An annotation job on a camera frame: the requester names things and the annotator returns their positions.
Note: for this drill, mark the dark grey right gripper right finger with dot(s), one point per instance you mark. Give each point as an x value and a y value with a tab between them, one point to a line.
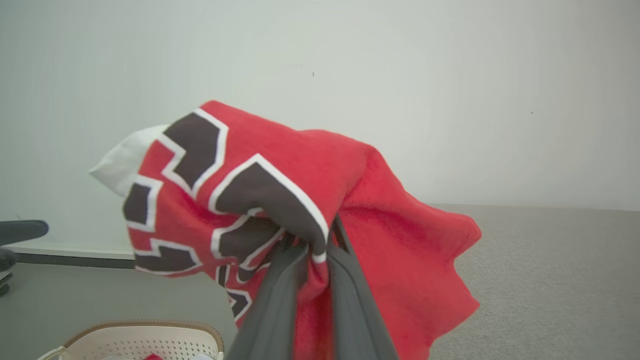
357	310

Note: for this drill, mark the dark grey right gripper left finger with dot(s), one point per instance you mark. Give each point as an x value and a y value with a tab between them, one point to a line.
270	315

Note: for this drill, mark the red shirt with black print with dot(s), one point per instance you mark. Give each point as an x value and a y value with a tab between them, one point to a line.
310	200

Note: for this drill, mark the red clothing piece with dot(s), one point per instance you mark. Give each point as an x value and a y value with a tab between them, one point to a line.
152	357

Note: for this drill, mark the cream perforated laundry basket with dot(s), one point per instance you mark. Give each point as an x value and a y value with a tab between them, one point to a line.
145	342

